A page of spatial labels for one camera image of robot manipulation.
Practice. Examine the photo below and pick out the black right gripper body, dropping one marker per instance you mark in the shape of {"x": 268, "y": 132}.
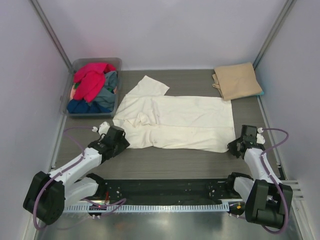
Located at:
{"x": 235, "y": 146}

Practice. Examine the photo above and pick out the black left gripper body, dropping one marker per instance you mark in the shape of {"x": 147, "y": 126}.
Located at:
{"x": 122, "y": 141}

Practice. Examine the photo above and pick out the white t shirt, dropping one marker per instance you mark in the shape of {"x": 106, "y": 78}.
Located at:
{"x": 151, "y": 118}

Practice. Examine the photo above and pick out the clear plastic bin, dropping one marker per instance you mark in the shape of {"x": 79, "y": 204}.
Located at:
{"x": 79, "y": 63}

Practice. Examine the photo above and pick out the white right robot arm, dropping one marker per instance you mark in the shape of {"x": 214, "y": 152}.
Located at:
{"x": 267, "y": 199}

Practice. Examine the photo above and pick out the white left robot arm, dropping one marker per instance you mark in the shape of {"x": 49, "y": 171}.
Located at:
{"x": 50, "y": 193}

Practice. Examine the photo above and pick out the grey blue t shirt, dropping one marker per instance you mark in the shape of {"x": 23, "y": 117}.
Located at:
{"x": 107, "y": 96}

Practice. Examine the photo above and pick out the dark blue t shirt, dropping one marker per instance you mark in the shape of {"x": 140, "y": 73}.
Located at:
{"x": 82, "y": 107}

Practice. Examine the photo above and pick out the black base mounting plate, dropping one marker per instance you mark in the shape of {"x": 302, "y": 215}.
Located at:
{"x": 168, "y": 192}

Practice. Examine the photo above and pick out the folded beige t shirt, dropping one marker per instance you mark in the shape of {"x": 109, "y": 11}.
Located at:
{"x": 236, "y": 81}

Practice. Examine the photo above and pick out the right round black base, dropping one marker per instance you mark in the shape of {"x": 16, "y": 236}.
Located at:
{"x": 237, "y": 208}

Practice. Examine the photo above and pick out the round black base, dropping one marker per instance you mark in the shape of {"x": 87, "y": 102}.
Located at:
{"x": 95, "y": 209}
{"x": 237, "y": 208}

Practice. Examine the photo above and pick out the peach pink garment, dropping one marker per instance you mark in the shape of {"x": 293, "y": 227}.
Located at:
{"x": 72, "y": 92}

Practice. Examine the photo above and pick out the red t shirt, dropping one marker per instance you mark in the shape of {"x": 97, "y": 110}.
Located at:
{"x": 91, "y": 79}

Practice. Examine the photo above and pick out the left round black base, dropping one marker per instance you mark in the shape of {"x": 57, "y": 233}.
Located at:
{"x": 95, "y": 209}

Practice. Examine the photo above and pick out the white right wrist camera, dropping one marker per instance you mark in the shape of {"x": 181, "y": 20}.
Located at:
{"x": 260, "y": 138}

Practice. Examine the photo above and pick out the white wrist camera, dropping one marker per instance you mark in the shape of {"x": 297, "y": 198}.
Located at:
{"x": 260, "y": 138}
{"x": 102, "y": 129}

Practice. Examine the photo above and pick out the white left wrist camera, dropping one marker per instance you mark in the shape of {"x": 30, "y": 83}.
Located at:
{"x": 102, "y": 129}

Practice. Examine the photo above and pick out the slotted cable duct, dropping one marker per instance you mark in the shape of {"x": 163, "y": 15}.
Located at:
{"x": 83, "y": 207}

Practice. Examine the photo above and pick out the right aluminium frame post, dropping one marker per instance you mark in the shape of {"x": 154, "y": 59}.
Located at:
{"x": 276, "y": 27}

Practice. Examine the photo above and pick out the aluminium frame post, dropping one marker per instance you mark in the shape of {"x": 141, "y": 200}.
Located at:
{"x": 50, "y": 31}
{"x": 276, "y": 27}

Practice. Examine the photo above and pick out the left aluminium frame post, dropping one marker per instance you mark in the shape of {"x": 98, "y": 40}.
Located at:
{"x": 50, "y": 31}

